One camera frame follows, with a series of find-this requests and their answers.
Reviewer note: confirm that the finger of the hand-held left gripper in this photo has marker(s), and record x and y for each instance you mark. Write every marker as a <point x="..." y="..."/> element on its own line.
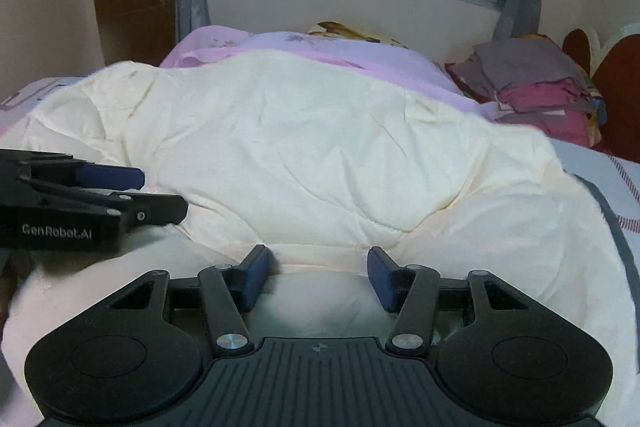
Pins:
<point x="112" y="177"/>
<point x="160" y="209"/>

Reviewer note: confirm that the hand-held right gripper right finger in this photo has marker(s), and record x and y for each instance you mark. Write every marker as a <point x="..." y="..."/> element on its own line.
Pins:
<point x="381" y="281"/>

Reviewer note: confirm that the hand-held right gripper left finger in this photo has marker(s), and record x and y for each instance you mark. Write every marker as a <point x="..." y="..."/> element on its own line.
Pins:
<point x="255" y="279"/>

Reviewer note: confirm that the cream quilted jacket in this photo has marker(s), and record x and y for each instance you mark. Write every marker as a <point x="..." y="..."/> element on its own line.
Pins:
<point x="300" y="157"/>

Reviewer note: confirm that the pink blanket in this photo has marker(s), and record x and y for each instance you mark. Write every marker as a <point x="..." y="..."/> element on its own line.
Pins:
<point x="340" y="54"/>

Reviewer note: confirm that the pink folded garment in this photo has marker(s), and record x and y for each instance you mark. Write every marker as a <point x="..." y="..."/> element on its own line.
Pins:
<point x="542" y="99"/>

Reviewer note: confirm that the yellow printed pillow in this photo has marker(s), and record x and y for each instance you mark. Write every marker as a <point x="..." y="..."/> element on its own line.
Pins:
<point x="345" y="31"/>

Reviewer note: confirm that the grey folded garment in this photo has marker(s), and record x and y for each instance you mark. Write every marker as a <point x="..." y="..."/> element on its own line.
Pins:
<point x="520" y="62"/>

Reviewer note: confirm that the colourful printed folded cloth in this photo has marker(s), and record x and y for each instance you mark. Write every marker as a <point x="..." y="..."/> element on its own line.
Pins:
<point x="597" y="104"/>

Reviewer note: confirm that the brown and white headboard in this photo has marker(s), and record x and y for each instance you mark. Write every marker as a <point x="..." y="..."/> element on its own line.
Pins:
<point x="620" y="92"/>

